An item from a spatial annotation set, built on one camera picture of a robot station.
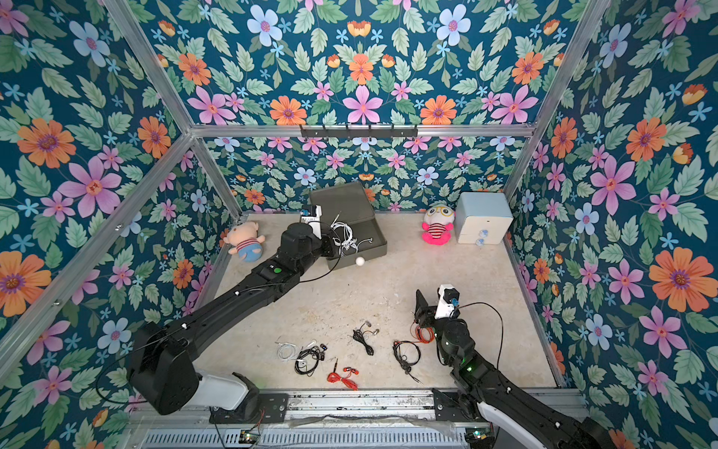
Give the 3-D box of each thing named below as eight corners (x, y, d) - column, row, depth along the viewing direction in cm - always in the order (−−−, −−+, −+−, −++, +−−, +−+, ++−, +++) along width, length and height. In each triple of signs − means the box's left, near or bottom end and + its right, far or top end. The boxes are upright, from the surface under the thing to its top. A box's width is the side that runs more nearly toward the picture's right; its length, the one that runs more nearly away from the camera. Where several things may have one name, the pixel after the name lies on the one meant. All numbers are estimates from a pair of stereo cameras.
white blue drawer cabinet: (456, 247, 111) (466, 220, 99) (450, 220, 121) (458, 192, 109) (500, 247, 111) (515, 220, 99) (490, 220, 121) (503, 192, 109)
